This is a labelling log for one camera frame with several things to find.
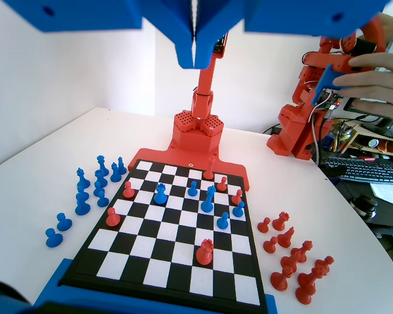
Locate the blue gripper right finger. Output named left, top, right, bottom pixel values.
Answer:
left=196, top=0, right=253, bottom=69

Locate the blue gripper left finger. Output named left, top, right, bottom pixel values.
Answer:
left=136, top=0, right=196, bottom=69

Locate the blue king piece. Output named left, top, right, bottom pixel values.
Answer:
left=200, top=185, right=216, bottom=213

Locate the red chess king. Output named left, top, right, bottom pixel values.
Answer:
left=202, top=155, right=215, bottom=180

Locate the blue chess rook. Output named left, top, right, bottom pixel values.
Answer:
left=153, top=183, right=168, bottom=206

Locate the red chess piece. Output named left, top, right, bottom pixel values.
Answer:
left=295, top=266, right=328, bottom=305
left=280, top=248, right=299, bottom=272
left=306, top=256, right=335, bottom=282
left=270, top=266, right=294, bottom=291

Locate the person's hand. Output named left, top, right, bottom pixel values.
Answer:
left=333, top=51, right=393, bottom=128

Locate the black monitor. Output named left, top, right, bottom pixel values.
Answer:
left=343, top=96, right=393, bottom=138

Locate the black and white chessboard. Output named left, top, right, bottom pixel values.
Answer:
left=59, top=159, right=269, bottom=313

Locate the wooden desk organizer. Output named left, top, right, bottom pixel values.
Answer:
left=341, top=120, right=393, bottom=155

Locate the black keyboard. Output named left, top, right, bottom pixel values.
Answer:
left=323, top=156, right=393, bottom=184

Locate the white paper sheet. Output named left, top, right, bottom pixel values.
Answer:
left=369, top=183, right=393, bottom=207

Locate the dark rounded object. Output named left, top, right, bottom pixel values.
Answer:
left=0, top=276, right=37, bottom=314

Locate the blue circuit board bracket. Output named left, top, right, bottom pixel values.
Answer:
left=310, top=64, right=343, bottom=111

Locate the red board base plate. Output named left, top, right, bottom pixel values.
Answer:
left=127, top=148, right=251, bottom=192

